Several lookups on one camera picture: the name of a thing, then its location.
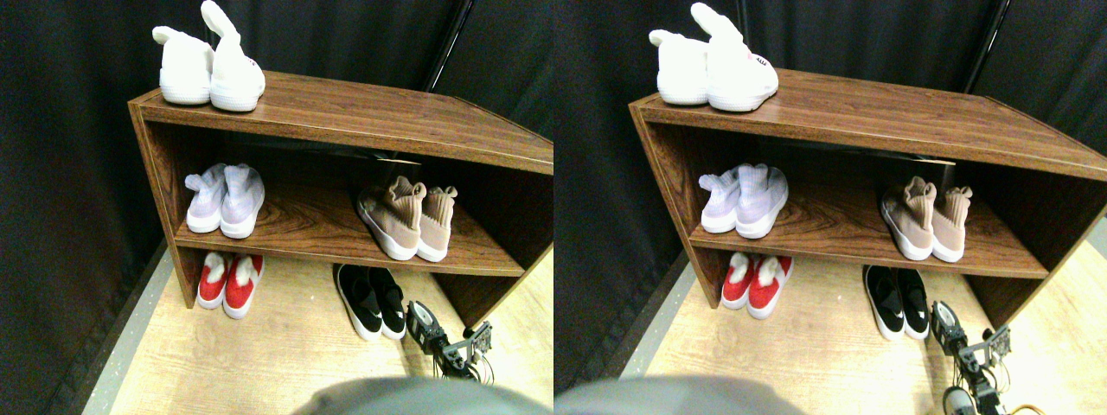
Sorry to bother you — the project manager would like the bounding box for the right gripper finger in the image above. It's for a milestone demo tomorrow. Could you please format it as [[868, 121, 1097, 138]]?
[[406, 300, 445, 348], [931, 300, 967, 348]]

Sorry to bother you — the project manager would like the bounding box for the black shoe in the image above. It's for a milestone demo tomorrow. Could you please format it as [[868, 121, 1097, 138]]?
[[863, 265, 906, 341], [896, 269, 931, 340], [334, 265, 384, 342], [368, 267, 407, 340]]

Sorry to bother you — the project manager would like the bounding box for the beige shoe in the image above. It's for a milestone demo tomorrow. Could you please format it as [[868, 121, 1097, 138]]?
[[931, 187, 974, 264], [417, 186, 458, 263], [881, 176, 938, 261], [357, 176, 427, 261]]

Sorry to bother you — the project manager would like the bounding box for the red shoe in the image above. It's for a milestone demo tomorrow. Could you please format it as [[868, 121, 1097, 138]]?
[[197, 252, 233, 310], [223, 254, 266, 320], [721, 252, 757, 310], [747, 256, 794, 321]]

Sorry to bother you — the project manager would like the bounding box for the lilac shoe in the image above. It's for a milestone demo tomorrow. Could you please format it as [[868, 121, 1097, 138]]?
[[699, 169, 743, 234], [735, 163, 790, 239], [185, 166, 227, 234], [220, 163, 266, 239]]

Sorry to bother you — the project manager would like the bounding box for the brown shoe rack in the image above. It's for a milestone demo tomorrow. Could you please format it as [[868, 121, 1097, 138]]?
[[128, 71, 554, 328], [629, 69, 1107, 328]]

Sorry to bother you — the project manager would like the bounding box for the black curtain stand pole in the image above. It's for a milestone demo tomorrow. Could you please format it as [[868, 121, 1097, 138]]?
[[424, 0, 475, 92], [962, 0, 1013, 94]]

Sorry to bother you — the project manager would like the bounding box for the white shoe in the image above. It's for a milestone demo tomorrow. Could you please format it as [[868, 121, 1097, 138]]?
[[152, 26, 214, 105], [201, 0, 266, 112], [649, 29, 710, 105], [690, 3, 779, 112]]

